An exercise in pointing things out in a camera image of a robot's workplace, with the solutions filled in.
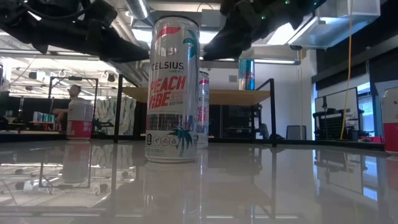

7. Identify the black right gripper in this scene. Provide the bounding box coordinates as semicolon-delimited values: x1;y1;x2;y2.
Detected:
204;0;296;61

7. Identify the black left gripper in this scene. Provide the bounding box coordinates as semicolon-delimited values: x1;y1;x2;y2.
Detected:
30;0;150;62

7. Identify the white and red soda can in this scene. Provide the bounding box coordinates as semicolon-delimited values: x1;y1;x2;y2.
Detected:
66;98;94;141
381;86;398;155

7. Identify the blue silver Red Bull can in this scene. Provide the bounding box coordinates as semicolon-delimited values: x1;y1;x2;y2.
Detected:
238;57;256;91

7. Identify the ceiling tube light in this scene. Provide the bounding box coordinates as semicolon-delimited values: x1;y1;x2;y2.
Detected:
198;57;302;65

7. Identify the person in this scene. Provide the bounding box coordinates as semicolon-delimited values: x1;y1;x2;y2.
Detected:
52;84;94;131

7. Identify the green white patterned panel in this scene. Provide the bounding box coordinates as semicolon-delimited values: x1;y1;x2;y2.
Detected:
94;96;137;136

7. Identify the teal can multipack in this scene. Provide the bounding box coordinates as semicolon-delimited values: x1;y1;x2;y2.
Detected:
32;111;56;123

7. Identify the grey bin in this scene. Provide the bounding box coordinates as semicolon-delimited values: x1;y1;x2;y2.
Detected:
285;124;307;141

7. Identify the black perforated rack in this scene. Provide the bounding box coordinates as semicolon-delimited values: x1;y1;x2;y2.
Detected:
312;107;354;141

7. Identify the round silver ceiling duct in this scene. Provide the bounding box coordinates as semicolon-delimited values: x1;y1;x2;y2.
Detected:
124;0;155;27

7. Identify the wooden shelf with black frame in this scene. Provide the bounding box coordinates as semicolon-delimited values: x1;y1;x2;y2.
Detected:
113;73;277;149

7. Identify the rectangular metal ceiling duct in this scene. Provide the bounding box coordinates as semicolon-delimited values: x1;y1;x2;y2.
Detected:
287;0;382;50

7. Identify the yellow hanging cable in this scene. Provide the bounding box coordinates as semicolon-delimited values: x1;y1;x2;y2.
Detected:
340;0;354;141

